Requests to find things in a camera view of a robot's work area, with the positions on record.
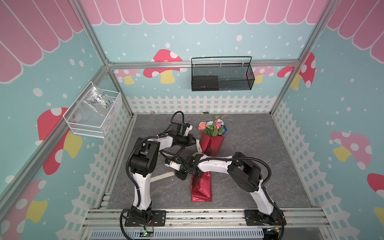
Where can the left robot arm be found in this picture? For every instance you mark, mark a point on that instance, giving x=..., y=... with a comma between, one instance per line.
x=142, y=162

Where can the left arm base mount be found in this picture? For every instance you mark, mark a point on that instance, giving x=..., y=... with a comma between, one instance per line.
x=154, y=217

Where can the cream ribbon strip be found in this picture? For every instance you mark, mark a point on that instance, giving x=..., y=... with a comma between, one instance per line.
x=170, y=174

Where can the pink orange fake rose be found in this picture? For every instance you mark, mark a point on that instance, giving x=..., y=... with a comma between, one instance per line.
x=202, y=126

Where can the black box in basket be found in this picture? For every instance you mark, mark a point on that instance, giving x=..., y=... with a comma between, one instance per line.
x=205, y=83

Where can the clear plastic bag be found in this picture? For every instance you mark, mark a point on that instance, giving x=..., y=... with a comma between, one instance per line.
x=97, y=102

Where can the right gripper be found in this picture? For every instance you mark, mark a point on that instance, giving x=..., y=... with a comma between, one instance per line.
x=182, y=173

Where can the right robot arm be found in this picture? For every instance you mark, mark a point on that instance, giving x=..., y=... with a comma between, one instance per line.
x=250, y=174

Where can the dark red wrapping paper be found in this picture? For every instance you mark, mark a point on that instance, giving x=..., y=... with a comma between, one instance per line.
x=201, y=187

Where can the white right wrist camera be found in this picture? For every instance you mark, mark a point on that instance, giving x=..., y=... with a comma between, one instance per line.
x=173, y=165

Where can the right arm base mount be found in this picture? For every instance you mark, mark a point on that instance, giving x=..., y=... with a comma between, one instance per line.
x=256, y=218

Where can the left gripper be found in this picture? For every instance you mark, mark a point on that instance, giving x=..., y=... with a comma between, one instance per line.
x=190, y=137

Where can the black wire mesh basket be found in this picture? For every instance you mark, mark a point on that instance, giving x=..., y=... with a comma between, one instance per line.
x=235, y=73

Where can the white wire basket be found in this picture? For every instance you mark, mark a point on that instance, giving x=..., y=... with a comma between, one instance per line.
x=88, y=124

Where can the light blue fake flower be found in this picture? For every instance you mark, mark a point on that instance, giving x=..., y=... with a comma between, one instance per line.
x=211, y=130

